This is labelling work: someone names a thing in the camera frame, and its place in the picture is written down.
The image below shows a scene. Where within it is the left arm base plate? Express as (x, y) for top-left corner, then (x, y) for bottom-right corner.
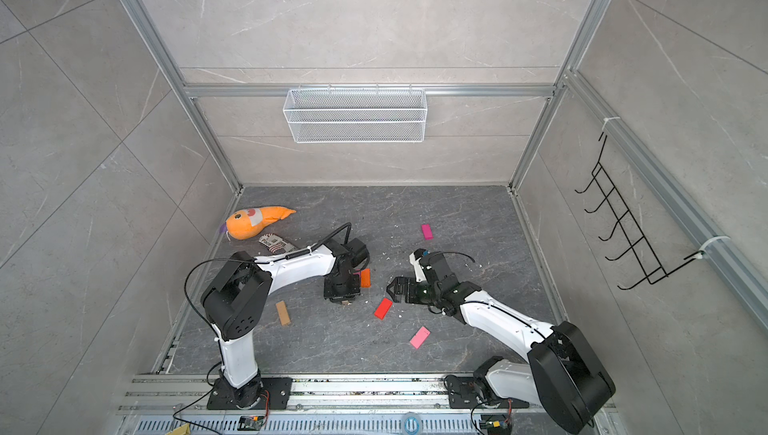
(206, 376), (293, 410)

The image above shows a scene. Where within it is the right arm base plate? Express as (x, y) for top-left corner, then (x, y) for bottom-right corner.
(443, 375), (530, 409)

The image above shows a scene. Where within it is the orange block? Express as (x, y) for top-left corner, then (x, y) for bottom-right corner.
(360, 268), (371, 288)

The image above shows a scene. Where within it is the red block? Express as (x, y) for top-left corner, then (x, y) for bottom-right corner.
(374, 298), (393, 320)

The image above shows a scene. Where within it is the small printed packet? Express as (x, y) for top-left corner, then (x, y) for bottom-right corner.
(258, 233), (297, 255)

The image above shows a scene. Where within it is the white wire basket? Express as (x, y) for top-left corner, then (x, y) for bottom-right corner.
(283, 88), (428, 144)

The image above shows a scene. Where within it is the magenta block far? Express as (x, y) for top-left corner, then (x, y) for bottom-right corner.
(421, 224), (434, 240)

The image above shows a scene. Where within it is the orange plush toy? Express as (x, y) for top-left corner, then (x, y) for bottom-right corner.
(219, 206), (296, 240)

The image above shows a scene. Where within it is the black wire hook rack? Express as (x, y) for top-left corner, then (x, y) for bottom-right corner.
(574, 132), (731, 292)

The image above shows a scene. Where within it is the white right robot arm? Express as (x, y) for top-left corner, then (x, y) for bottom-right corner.
(386, 249), (616, 434)

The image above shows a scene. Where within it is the aluminium rail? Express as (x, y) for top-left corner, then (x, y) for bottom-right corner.
(116, 373), (544, 418)

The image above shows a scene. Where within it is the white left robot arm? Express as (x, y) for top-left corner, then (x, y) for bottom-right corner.
(191, 223), (370, 391)

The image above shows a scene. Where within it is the wooden block lower left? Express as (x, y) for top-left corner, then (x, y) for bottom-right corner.
(276, 301), (291, 326)

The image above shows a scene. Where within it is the pink block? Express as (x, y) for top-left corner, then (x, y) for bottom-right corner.
(409, 326), (431, 349)

